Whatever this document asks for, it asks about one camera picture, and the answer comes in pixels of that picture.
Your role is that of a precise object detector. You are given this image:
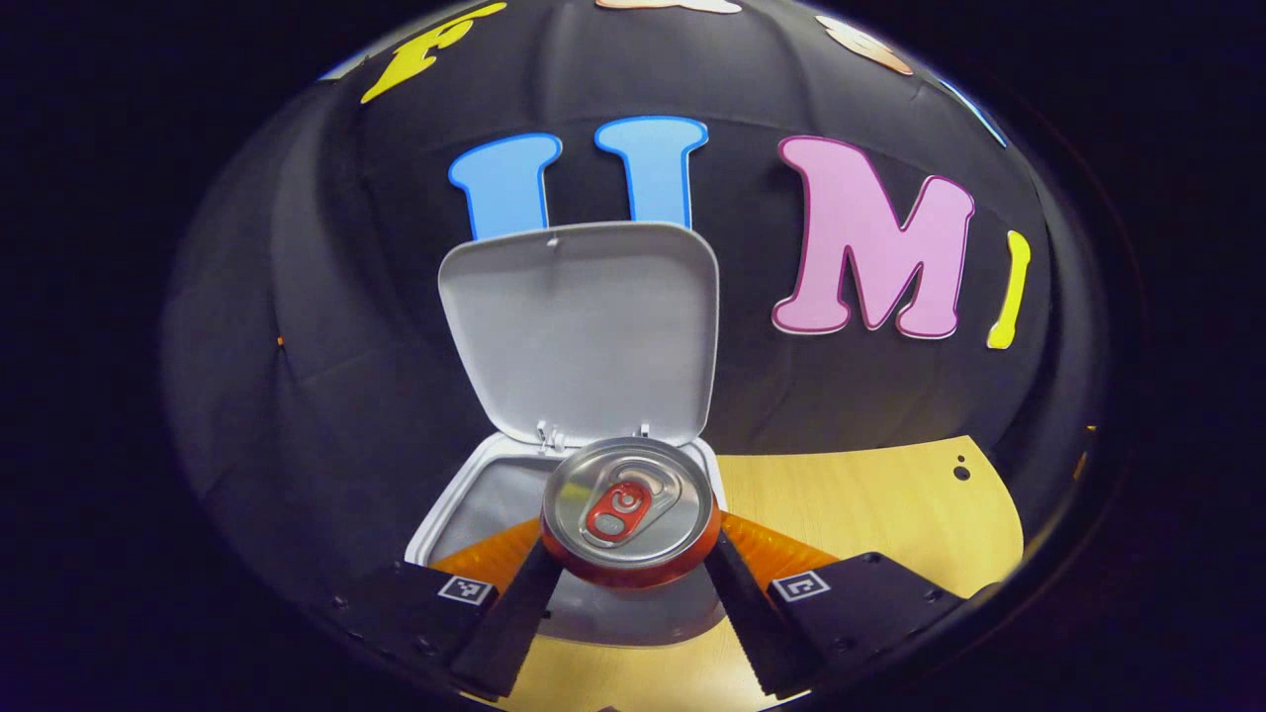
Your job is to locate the wooden desktop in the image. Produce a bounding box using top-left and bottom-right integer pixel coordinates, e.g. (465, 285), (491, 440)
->
(495, 435), (1025, 712)

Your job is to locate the red pop can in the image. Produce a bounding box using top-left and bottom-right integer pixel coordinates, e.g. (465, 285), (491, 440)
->
(541, 436), (723, 590)

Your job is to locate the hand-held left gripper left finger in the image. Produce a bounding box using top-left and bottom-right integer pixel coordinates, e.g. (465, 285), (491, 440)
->
(326, 516), (565, 701)

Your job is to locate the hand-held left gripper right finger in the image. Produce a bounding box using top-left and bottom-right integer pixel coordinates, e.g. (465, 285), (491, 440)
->
(704, 511), (967, 699)

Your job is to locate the white desktop garbage bin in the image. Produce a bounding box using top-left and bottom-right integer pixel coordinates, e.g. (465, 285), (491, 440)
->
(404, 221), (730, 649)

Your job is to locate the black backdrop cloth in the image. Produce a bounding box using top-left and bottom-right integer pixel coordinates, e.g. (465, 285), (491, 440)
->
(163, 0), (1109, 594)

